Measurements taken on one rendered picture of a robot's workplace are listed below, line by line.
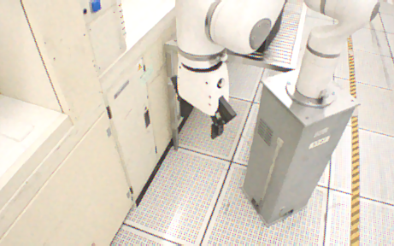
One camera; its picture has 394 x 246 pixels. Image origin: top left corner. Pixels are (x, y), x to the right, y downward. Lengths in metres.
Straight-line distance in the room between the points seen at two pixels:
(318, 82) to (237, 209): 0.87
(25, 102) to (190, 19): 0.75
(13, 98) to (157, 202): 0.95
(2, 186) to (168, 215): 0.99
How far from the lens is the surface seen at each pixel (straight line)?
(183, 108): 0.63
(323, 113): 1.11
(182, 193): 1.71
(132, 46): 1.20
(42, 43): 0.83
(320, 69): 1.07
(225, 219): 1.63
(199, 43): 0.47
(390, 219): 1.94
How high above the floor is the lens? 1.45
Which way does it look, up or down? 44 degrees down
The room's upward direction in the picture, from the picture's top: straight up
